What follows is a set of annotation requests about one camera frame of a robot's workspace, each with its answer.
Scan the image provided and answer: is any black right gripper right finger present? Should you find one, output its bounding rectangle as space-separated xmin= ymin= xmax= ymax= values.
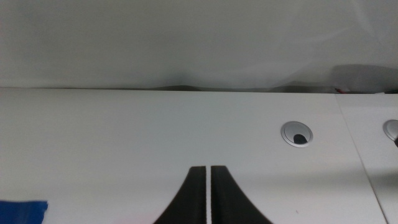
xmin=211 ymin=165 xmax=274 ymax=224

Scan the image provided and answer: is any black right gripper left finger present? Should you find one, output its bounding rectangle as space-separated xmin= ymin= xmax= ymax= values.
xmin=152 ymin=166 xmax=207 ymax=224

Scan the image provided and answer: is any blue mat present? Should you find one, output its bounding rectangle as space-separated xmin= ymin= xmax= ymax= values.
xmin=0 ymin=200 xmax=49 ymax=224

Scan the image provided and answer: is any white fabric backdrop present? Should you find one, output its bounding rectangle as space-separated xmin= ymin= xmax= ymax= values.
xmin=0 ymin=0 xmax=398 ymax=94

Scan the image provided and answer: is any grey round cable grommet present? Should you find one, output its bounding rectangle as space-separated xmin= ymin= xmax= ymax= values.
xmin=382 ymin=119 xmax=398 ymax=142
xmin=280 ymin=120 xmax=314 ymax=149

